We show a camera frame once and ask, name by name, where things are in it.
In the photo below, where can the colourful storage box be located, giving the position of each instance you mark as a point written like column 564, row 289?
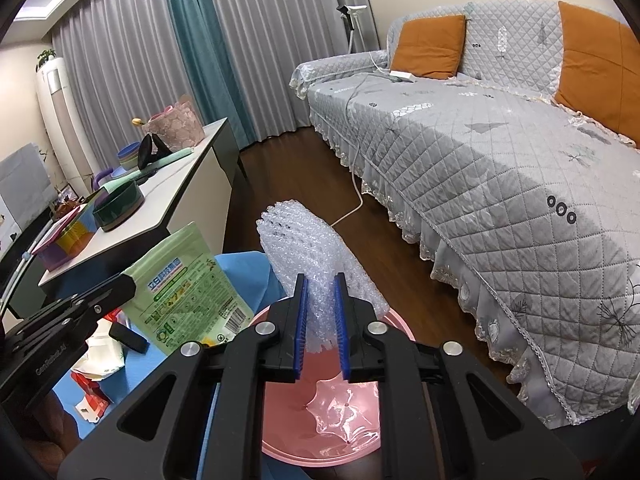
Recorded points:
column 66, row 238

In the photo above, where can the orange cushion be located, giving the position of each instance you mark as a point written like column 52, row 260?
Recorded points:
column 600, row 69
column 431, row 47

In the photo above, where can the grey quilted sofa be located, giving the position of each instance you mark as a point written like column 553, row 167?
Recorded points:
column 526, row 207

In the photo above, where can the pink patterned basket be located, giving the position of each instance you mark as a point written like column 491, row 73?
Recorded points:
column 178, row 125

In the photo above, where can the pink plastic basin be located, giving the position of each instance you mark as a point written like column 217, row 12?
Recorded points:
column 322, row 420

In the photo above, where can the brown figurine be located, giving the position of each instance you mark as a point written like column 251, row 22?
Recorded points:
column 60, row 209

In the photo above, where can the potted plant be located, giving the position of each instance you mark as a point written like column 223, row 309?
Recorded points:
column 43, row 57

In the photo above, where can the white top coffee table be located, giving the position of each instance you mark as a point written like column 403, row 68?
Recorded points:
column 195, row 189

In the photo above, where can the tv cabinet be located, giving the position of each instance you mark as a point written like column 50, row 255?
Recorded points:
column 21, row 271

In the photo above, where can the small photo frame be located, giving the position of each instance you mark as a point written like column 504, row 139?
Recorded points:
column 67, row 194

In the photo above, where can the red white carton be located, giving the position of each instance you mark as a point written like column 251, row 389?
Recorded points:
column 95, row 402

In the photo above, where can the white standing air conditioner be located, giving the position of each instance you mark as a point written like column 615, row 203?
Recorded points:
column 66, row 133

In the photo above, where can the teal curtain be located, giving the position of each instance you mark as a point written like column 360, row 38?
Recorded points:
column 208, row 66

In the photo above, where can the green snack pouch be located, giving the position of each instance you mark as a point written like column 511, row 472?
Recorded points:
column 183, row 295

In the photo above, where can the stacked coloured bowls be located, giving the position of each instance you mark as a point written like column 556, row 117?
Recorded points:
column 128, row 156

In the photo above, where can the white paper bag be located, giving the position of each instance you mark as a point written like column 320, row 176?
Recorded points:
column 104, row 356

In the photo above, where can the white floor lamp stand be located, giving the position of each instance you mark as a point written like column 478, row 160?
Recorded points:
column 350, row 15

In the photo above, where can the dark green round bowl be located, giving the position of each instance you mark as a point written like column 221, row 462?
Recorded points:
column 118, row 206

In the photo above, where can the grey covered television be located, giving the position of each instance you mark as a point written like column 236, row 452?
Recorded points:
column 26, row 191

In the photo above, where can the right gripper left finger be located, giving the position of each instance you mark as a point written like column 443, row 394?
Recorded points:
column 199, row 413

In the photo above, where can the black hat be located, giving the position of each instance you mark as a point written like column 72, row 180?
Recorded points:
column 151, row 149

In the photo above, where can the bubble wrap piece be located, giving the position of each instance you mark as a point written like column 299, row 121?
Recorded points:
column 295, row 242

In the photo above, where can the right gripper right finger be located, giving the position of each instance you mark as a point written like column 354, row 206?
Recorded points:
column 443, row 415

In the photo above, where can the person's left hand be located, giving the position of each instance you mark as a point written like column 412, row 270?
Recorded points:
column 61, row 433

